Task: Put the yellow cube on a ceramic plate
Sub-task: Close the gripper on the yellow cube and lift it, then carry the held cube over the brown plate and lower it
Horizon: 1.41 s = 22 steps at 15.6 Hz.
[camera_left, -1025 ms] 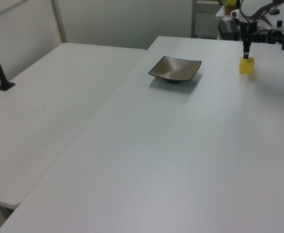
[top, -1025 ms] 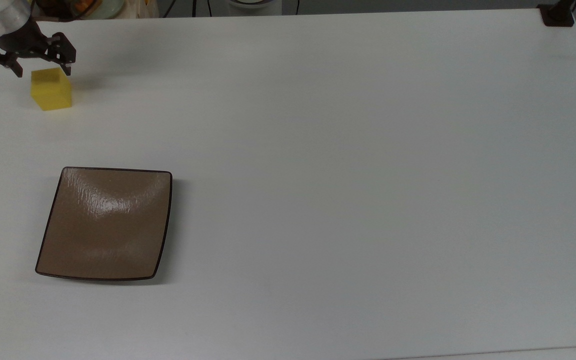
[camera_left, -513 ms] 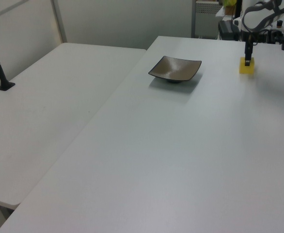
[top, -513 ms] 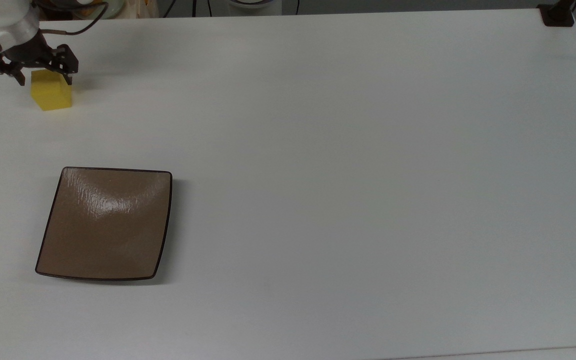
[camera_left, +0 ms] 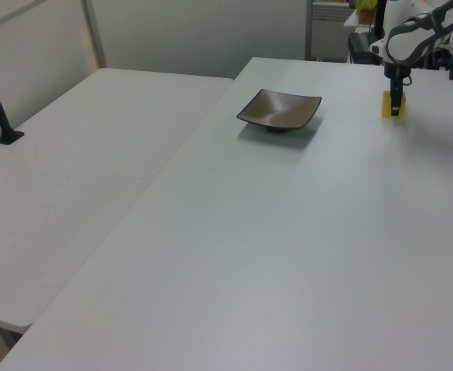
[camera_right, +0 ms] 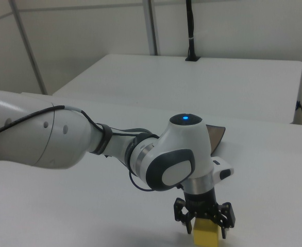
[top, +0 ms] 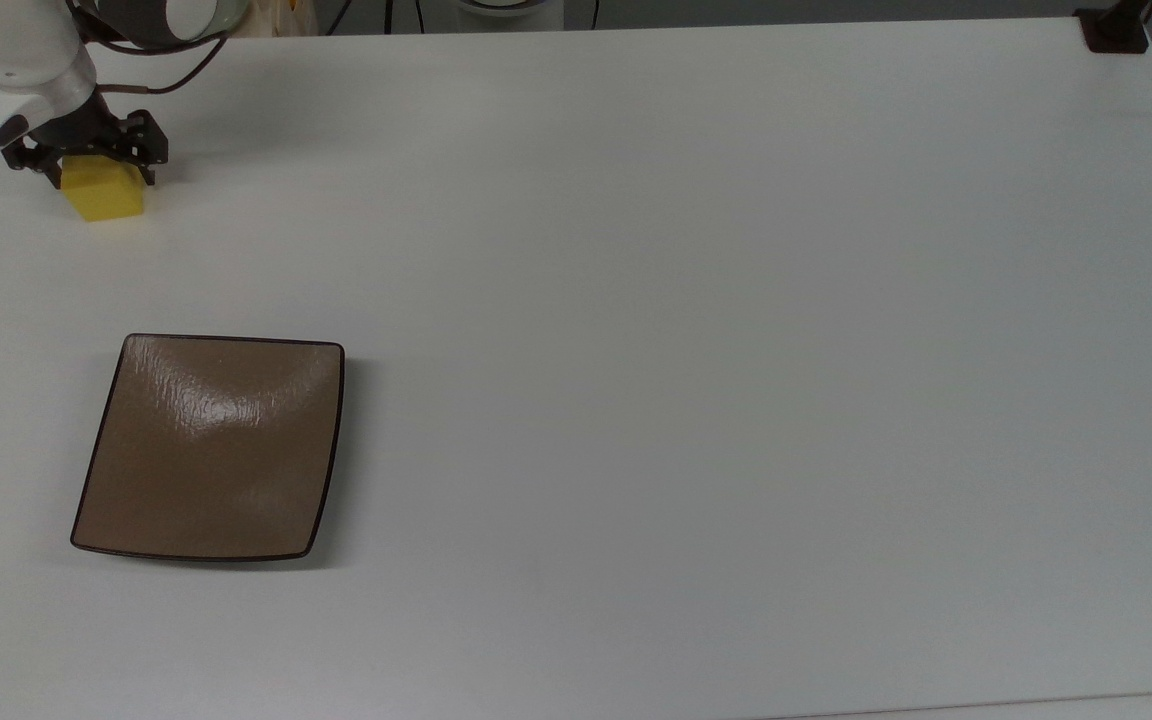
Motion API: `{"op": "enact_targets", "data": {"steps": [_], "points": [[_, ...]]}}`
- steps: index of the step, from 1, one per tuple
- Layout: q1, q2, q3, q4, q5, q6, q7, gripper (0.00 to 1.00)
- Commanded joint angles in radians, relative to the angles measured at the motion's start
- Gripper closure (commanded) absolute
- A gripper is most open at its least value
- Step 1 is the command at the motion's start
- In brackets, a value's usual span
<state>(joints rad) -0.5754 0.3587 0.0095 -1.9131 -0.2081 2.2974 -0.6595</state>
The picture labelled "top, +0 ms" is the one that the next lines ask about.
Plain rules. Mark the yellow foam cube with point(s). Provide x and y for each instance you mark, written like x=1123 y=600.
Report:
x=106 y=195

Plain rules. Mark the black clamp camera stand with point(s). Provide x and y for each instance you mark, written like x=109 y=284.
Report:
x=1116 y=35

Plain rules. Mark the brown square ceramic plate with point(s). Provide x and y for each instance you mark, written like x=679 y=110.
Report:
x=206 y=450

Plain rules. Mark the cream bag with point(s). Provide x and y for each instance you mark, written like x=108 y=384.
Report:
x=281 y=15

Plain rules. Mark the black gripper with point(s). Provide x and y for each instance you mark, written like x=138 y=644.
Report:
x=76 y=130

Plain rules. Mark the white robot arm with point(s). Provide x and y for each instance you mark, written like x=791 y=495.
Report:
x=16 y=40

